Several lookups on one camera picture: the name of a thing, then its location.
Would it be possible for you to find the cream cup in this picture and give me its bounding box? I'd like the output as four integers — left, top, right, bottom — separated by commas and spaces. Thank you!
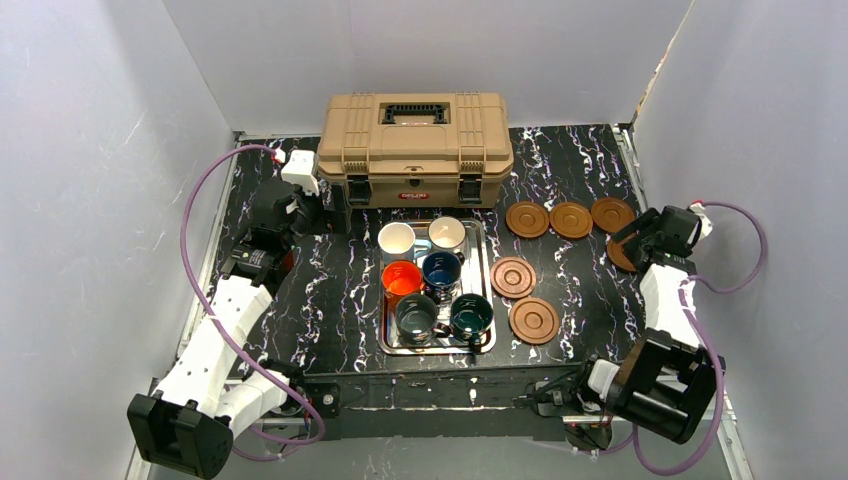
427, 216, 467, 255

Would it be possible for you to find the aluminium frame rail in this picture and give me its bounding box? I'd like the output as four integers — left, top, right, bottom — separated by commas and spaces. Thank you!
135, 374, 753, 480

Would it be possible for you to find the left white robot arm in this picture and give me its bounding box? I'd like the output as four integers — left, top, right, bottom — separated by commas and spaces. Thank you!
127, 174, 338, 479

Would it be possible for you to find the white cup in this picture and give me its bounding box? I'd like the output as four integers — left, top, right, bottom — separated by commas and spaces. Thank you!
377, 222, 417, 265

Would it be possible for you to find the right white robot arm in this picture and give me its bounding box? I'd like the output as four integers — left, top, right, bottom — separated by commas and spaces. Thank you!
577, 203, 725, 444

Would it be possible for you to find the tan plastic toolbox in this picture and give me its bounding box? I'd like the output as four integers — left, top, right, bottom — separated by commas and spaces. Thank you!
317, 92, 514, 209

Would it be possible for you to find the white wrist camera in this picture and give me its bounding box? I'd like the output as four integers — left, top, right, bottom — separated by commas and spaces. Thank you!
280, 149, 320, 197
688, 201, 713, 245

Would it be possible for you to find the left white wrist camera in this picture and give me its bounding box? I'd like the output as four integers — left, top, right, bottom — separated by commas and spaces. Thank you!
280, 149, 320, 197

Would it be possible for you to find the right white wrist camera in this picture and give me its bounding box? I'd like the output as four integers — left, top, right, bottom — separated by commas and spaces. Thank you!
688, 201, 713, 245

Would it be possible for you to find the stainless steel tray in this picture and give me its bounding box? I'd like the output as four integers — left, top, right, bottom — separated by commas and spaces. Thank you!
378, 217, 492, 356

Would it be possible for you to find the dark grey cup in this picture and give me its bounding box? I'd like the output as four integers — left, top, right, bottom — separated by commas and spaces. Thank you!
395, 293, 452, 345

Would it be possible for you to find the teal cup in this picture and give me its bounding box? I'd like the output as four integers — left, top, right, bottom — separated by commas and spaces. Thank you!
449, 293, 494, 354

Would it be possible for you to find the brown wooden coaster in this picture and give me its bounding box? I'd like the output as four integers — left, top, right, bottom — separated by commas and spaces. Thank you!
490, 256, 537, 299
606, 237, 637, 273
549, 202, 594, 239
508, 297, 559, 345
590, 197, 636, 234
506, 201, 549, 239

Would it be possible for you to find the orange cup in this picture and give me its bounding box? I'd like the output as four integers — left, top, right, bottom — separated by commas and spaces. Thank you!
381, 260, 424, 309

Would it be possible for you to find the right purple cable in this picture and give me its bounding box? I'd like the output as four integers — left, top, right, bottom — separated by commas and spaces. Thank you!
596, 201, 770, 478

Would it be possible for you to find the navy blue cup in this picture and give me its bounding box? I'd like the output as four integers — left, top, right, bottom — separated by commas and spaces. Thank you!
421, 251, 465, 304

